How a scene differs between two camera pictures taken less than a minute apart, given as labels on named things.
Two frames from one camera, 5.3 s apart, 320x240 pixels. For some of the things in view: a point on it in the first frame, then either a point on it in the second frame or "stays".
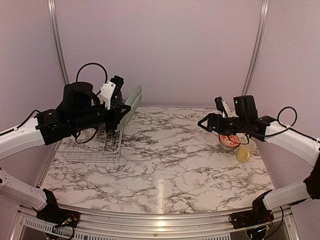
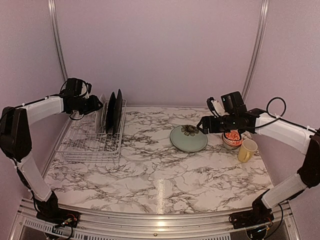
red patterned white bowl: x=229 y=142 stays
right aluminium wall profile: x=263 y=14 stays
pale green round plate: x=133 y=101 to x=188 y=138
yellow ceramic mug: x=245 y=150 stays
